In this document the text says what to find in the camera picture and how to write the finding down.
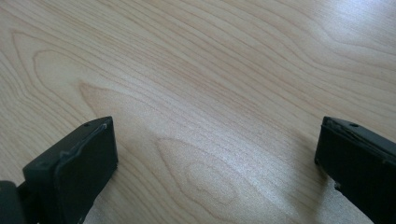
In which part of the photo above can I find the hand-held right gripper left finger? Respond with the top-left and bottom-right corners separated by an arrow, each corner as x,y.
21,116 -> 120,224

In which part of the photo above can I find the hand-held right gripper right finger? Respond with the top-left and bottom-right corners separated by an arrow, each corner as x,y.
314,116 -> 396,224

